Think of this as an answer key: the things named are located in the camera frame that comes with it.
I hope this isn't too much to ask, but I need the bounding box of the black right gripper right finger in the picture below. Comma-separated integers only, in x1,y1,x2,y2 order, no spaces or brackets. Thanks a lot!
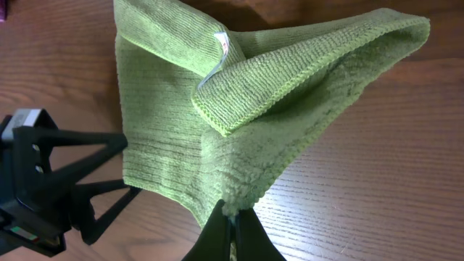
235,209,286,261

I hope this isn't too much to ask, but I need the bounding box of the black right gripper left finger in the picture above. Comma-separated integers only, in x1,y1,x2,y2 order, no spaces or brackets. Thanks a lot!
182,199,231,261

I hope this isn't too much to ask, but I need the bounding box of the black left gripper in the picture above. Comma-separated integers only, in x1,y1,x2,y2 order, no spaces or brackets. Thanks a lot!
1,126,141,257

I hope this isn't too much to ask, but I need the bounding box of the light green cloth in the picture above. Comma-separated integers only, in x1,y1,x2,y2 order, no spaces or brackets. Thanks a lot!
114,0,430,225

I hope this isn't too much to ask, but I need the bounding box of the folded pink cloth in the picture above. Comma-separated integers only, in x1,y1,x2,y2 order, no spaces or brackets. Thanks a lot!
0,0,8,22

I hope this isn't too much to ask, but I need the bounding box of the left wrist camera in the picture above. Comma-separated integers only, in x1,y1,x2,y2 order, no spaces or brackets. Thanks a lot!
1,108,57,142

